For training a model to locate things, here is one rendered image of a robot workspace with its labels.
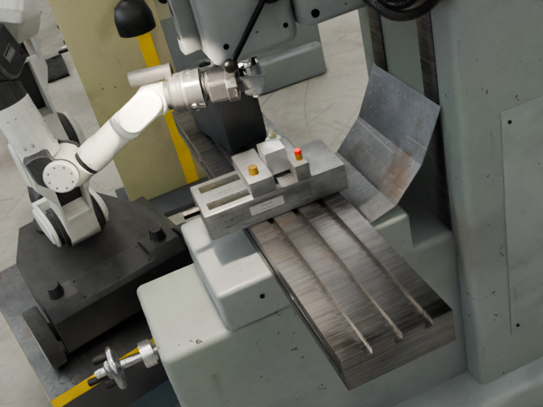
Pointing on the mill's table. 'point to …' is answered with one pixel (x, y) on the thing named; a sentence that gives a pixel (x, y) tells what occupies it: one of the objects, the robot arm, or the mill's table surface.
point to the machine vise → (299, 183)
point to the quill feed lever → (244, 38)
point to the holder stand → (229, 117)
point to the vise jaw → (259, 182)
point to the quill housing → (220, 44)
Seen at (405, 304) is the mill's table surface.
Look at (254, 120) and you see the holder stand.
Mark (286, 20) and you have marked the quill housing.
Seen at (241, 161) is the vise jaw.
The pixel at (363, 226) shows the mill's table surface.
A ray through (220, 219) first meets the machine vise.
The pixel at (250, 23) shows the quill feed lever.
